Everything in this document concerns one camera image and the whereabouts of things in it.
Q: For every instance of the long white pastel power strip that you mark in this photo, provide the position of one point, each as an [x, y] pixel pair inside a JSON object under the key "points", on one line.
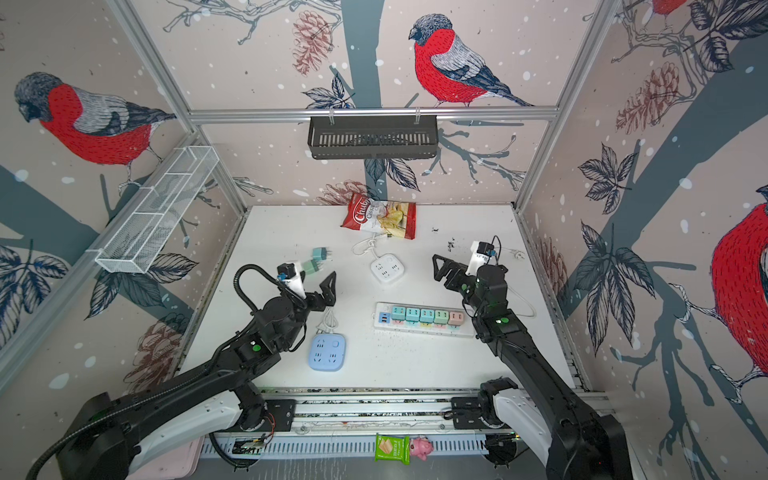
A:
{"points": [[382, 320]]}

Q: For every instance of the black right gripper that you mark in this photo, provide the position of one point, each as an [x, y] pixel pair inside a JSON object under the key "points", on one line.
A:
{"points": [[453, 266]]}

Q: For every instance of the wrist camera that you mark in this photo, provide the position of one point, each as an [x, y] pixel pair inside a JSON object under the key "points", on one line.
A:
{"points": [[291, 275], [481, 254]]}

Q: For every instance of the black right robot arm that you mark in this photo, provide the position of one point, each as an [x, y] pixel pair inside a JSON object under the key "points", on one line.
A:
{"points": [[565, 433]]}

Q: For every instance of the black hanging wire basket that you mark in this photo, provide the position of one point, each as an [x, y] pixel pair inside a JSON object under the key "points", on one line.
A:
{"points": [[373, 137]]}

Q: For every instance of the red white chips bag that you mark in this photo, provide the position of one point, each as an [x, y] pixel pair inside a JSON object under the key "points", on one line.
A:
{"points": [[392, 218]]}

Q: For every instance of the pink charger plug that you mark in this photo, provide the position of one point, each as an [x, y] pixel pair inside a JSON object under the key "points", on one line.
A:
{"points": [[456, 319]]}

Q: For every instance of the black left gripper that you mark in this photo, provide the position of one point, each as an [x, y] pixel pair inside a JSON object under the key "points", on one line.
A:
{"points": [[319, 304]]}

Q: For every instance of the green snack packet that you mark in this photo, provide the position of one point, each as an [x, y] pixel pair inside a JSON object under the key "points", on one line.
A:
{"points": [[388, 448]]}

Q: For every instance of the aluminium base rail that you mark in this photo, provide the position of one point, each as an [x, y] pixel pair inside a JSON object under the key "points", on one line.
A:
{"points": [[312, 423]]}

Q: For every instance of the aluminium frame post back left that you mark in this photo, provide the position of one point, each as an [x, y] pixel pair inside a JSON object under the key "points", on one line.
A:
{"points": [[128, 18]]}

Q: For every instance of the aluminium frame top bar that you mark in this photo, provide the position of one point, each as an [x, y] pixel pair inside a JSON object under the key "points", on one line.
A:
{"points": [[252, 116]]}

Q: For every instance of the pink tray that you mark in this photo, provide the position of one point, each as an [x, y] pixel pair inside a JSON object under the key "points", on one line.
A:
{"points": [[177, 464]]}

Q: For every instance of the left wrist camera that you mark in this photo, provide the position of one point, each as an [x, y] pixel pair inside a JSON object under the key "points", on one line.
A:
{"points": [[291, 275]]}

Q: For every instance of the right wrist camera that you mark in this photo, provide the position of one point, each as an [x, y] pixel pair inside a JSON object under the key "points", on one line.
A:
{"points": [[481, 254]]}

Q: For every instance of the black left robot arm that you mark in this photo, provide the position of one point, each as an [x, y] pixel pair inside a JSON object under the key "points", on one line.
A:
{"points": [[113, 438]]}

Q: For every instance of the pink pig toy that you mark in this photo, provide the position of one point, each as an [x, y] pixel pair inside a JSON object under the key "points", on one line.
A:
{"points": [[421, 448]]}

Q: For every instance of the aluminium frame post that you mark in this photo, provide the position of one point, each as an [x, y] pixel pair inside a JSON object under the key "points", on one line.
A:
{"points": [[600, 24], [128, 18]]}

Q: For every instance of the blue square power strip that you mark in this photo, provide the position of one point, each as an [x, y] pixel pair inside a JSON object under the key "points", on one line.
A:
{"points": [[327, 352]]}

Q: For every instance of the green charger plug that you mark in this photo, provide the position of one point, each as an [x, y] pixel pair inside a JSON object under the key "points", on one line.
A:
{"points": [[311, 266], [441, 317]]}

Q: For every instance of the aluminium frame post back right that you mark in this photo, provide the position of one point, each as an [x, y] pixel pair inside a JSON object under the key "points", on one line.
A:
{"points": [[600, 24]]}

